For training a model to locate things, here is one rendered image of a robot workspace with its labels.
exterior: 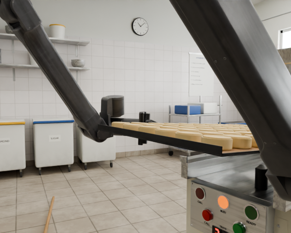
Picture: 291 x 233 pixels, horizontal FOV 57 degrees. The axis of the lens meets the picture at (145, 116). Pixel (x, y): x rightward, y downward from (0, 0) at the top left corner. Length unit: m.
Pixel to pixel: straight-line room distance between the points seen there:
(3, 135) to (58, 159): 0.79
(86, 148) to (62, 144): 0.35
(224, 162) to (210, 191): 0.20
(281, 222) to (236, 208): 0.10
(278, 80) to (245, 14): 0.07
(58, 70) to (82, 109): 0.13
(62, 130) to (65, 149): 0.28
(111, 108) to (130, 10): 4.43
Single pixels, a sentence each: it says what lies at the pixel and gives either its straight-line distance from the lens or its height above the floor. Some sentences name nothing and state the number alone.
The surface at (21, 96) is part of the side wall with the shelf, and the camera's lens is 4.59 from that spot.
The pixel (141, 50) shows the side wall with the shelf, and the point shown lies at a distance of 5.11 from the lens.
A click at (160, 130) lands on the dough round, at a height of 1.02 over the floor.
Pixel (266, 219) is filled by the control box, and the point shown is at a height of 0.81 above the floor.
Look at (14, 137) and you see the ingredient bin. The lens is 3.97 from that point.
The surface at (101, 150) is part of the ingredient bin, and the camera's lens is 4.16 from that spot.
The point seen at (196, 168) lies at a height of 0.87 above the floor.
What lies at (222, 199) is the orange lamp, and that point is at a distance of 0.76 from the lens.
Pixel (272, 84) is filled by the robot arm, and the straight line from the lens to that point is 0.29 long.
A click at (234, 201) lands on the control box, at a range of 0.74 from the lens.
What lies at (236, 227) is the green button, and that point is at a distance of 0.75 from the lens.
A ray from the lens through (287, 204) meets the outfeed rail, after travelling 0.68.
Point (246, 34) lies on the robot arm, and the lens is 0.27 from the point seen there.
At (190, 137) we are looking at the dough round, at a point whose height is 1.02.
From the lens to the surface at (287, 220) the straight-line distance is 0.72.
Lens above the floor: 1.08
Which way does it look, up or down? 4 degrees down
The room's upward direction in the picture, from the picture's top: straight up
